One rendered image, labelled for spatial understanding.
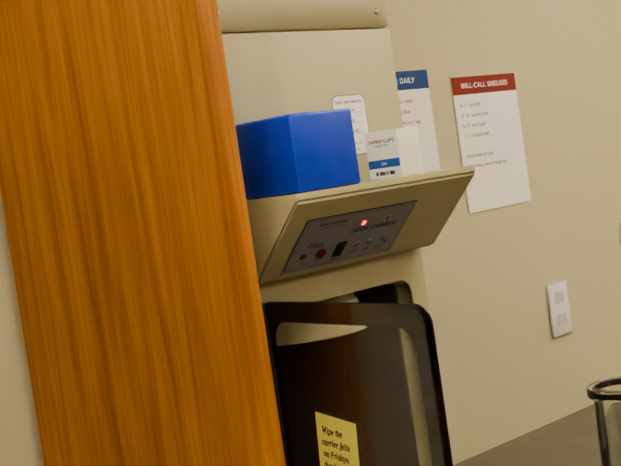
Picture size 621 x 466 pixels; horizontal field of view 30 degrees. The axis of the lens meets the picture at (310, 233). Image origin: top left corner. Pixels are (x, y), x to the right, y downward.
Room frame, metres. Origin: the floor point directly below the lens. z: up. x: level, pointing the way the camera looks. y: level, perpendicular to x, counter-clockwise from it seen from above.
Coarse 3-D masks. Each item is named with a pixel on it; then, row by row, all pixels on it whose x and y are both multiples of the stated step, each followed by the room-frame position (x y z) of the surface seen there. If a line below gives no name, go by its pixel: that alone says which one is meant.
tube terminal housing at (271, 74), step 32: (256, 32) 1.43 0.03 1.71; (288, 32) 1.46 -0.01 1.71; (320, 32) 1.50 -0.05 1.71; (352, 32) 1.54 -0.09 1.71; (384, 32) 1.58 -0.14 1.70; (256, 64) 1.42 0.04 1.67; (288, 64) 1.46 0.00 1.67; (320, 64) 1.49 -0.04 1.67; (352, 64) 1.53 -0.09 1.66; (384, 64) 1.58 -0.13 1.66; (256, 96) 1.42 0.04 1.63; (288, 96) 1.45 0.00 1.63; (320, 96) 1.49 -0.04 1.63; (384, 96) 1.57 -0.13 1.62; (384, 128) 1.56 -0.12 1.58; (384, 256) 1.54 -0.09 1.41; (416, 256) 1.58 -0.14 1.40; (288, 288) 1.42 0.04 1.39; (320, 288) 1.46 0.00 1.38; (352, 288) 1.49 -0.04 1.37; (416, 288) 1.57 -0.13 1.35
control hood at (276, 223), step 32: (320, 192) 1.32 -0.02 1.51; (352, 192) 1.35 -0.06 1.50; (384, 192) 1.39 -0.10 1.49; (416, 192) 1.44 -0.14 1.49; (448, 192) 1.49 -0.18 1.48; (256, 224) 1.34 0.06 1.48; (288, 224) 1.31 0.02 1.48; (416, 224) 1.50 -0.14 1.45; (256, 256) 1.35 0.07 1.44; (288, 256) 1.35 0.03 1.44
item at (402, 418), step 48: (288, 336) 1.31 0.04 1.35; (336, 336) 1.24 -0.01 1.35; (384, 336) 1.17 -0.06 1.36; (288, 384) 1.33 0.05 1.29; (336, 384) 1.25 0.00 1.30; (384, 384) 1.17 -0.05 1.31; (432, 384) 1.11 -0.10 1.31; (288, 432) 1.34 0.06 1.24; (384, 432) 1.18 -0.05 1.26; (432, 432) 1.12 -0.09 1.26
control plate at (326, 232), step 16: (384, 208) 1.42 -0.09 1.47; (400, 208) 1.44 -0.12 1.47; (320, 224) 1.35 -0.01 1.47; (336, 224) 1.37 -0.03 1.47; (352, 224) 1.39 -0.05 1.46; (368, 224) 1.42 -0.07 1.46; (384, 224) 1.44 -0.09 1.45; (400, 224) 1.47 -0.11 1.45; (304, 240) 1.35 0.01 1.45; (320, 240) 1.37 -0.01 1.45; (336, 240) 1.40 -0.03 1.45; (352, 240) 1.42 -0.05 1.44; (336, 256) 1.42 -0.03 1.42; (352, 256) 1.45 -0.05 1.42; (288, 272) 1.38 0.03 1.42
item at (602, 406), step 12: (600, 384) 1.68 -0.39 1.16; (612, 384) 1.69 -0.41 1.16; (600, 408) 1.63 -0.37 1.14; (612, 408) 1.62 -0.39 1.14; (600, 420) 1.64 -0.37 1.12; (612, 420) 1.62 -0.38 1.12; (600, 432) 1.64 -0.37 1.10; (612, 432) 1.62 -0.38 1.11; (612, 444) 1.62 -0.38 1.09; (612, 456) 1.62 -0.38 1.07
